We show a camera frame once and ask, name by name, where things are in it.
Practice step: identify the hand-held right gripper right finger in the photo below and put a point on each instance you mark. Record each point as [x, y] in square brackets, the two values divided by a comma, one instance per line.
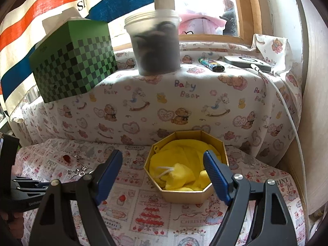
[215, 176]

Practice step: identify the striped curtain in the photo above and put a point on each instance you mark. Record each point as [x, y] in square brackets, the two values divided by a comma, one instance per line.
[51, 5]

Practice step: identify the gold octagonal box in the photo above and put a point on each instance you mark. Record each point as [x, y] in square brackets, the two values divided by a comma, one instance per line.
[184, 196]

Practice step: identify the translucent plastic tub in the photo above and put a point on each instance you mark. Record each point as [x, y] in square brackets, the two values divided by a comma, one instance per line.
[156, 51]

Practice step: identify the small metal earring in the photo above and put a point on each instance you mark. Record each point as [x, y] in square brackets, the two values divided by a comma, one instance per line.
[77, 156]
[84, 168]

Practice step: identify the bear print cloth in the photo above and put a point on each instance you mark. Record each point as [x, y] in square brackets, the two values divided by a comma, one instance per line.
[179, 107]

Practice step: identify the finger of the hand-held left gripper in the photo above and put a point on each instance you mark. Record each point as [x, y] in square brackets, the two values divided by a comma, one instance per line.
[25, 184]
[9, 156]

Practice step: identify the pink fabric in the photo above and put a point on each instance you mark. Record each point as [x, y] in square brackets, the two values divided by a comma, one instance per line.
[202, 21]

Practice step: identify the strawberry print tablecloth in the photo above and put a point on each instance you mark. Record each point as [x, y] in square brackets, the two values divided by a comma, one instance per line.
[143, 210]

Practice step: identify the wooden window frame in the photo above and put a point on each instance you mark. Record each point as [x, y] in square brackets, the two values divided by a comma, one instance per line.
[247, 10]

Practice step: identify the white flat charger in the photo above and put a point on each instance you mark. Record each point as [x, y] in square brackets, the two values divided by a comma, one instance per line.
[246, 61]

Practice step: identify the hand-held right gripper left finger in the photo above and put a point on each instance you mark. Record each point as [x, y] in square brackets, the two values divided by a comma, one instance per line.
[110, 174]

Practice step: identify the red bead pendant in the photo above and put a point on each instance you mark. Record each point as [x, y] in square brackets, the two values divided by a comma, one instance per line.
[67, 158]

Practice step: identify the white tissue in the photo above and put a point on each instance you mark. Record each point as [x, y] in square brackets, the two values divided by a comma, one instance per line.
[66, 15]

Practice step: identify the yellow cloth pouch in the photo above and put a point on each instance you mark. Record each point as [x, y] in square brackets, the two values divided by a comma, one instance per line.
[184, 156]

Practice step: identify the light wooden panel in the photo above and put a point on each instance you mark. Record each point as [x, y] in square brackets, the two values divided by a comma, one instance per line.
[317, 107]

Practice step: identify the person's left hand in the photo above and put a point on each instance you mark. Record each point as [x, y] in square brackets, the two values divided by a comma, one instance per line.
[16, 223]

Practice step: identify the colourful lighter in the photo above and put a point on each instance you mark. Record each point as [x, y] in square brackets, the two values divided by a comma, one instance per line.
[211, 65]

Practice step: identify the green checkered tissue box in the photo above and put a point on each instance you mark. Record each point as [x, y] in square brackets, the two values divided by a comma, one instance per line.
[71, 61]

